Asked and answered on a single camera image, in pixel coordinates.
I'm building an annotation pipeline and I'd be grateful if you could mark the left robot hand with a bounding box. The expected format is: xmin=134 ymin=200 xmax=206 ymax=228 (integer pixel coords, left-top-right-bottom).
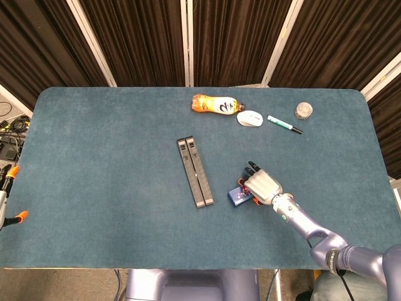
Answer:
xmin=0 ymin=165 xmax=29 ymax=231

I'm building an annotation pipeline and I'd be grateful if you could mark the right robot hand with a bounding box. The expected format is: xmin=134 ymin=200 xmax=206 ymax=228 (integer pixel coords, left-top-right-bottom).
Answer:
xmin=237 ymin=161 xmax=284 ymax=206

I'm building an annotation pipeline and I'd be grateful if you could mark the blue white glasses box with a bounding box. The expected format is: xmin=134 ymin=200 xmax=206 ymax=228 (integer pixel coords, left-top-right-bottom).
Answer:
xmin=227 ymin=184 xmax=254 ymax=208

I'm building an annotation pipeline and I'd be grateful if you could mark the black folding metal stand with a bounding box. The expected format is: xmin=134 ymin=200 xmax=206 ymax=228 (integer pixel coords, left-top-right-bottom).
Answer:
xmin=176 ymin=135 xmax=216 ymax=209

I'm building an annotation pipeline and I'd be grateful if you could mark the black floor device box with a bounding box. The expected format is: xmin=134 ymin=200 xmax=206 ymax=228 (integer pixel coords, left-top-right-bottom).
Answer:
xmin=0 ymin=133 xmax=26 ymax=161

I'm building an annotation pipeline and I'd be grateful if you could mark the green whiteboard marker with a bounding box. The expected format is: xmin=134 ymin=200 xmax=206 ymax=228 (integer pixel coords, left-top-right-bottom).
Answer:
xmin=267 ymin=115 xmax=304 ymax=135

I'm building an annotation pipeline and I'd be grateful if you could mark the white computer mouse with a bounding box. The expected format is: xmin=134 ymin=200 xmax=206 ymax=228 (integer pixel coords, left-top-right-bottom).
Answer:
xmin=236 ymin=110 xmax=264 ymax=127

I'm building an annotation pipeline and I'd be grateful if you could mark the clear jar of clips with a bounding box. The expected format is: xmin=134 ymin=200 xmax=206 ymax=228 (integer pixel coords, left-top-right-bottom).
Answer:
xmin=294 ymin=102 xmax=313 ymax=121

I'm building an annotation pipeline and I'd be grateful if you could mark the orange drink bottle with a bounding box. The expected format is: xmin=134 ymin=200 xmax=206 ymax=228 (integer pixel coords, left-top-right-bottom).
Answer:
xmin=191 ymin=93 xmax=247 ymax=116

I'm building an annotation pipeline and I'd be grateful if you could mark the white table leg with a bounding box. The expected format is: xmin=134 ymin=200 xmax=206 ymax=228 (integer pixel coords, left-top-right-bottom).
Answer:
xmin=271 ymin=268 xmax=281 ymax=301

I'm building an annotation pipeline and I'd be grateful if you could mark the blue velvet table cloth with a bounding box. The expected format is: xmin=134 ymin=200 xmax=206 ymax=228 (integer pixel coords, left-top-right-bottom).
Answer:
xmin=0 ymin=87 xmax=396 ymax=270

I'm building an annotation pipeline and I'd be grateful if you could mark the purple robot torso base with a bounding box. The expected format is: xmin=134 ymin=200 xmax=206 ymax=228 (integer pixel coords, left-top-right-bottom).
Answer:
xmin=124 ymin=268 xmax=261 ymax=301

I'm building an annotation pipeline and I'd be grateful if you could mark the grey green fabric object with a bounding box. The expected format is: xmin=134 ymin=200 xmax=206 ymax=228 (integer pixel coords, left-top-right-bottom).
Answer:
xmin=313 ymin=271 xmax=389 ymax=301

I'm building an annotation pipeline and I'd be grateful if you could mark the black cable bundle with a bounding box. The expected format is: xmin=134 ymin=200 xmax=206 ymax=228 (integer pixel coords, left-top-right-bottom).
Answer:
xmin=9 ymin=114 xmax=32 ymax=132

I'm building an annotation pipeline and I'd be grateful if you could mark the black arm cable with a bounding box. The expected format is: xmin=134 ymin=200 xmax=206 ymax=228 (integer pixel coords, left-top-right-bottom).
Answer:
xmin=331 ymin=269 xmax=352 ymax=301

